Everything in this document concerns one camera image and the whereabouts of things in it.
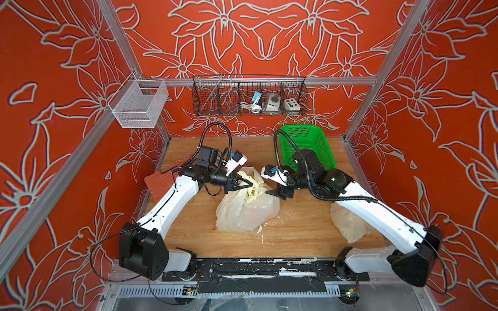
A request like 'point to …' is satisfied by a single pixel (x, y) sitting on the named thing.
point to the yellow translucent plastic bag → (352, 227)
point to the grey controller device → (273, 103)
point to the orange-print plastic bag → (247, 208)
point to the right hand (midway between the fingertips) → (264, 181)
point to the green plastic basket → (311, 137)
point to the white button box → (291, 104)
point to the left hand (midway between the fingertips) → (250, 184)
